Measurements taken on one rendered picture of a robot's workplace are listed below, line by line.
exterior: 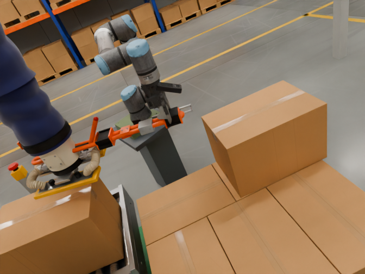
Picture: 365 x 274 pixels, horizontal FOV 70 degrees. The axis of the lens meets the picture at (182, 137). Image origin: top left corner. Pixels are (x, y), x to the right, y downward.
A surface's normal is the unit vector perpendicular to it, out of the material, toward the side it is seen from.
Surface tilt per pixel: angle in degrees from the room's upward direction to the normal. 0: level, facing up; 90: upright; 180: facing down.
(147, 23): 90
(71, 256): 90
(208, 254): 0
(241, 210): 0
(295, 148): 90
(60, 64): 90
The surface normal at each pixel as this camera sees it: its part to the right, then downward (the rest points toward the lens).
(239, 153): 0.28, 0.49
